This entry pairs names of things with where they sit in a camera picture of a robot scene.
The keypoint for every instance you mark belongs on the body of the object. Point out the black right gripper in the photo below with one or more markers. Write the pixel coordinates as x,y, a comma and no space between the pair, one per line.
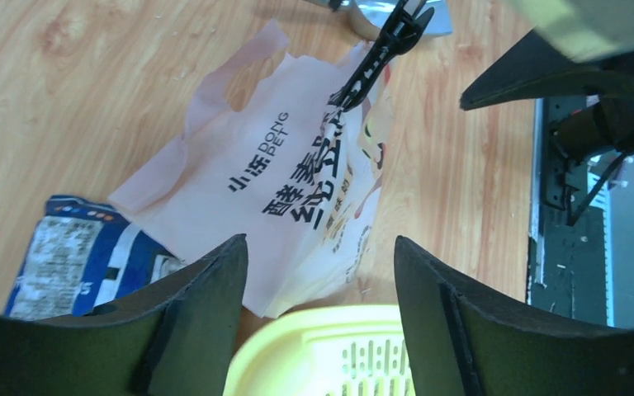
533,69

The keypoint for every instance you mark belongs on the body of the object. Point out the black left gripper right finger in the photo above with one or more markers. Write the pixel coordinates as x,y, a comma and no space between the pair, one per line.
466,338

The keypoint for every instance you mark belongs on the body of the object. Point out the pink cat litter bag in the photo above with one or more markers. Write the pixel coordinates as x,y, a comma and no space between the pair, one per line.
297,176

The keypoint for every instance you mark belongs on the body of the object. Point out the yellow plastic litter box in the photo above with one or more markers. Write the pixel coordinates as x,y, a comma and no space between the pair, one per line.
330,351

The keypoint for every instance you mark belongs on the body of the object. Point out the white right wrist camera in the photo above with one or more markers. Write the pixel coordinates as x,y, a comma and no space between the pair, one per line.
582,30

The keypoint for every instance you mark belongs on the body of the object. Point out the blue chips bag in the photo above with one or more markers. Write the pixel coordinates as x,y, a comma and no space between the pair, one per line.
83,254

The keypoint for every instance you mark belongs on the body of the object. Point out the metal litter scoop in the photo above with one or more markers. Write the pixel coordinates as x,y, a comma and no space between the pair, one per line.
368,18

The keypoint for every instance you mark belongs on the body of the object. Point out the black bag clip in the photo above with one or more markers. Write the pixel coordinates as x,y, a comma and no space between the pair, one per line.
391,42

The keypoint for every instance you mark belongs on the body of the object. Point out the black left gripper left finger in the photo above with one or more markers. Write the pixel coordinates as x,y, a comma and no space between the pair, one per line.
175,336

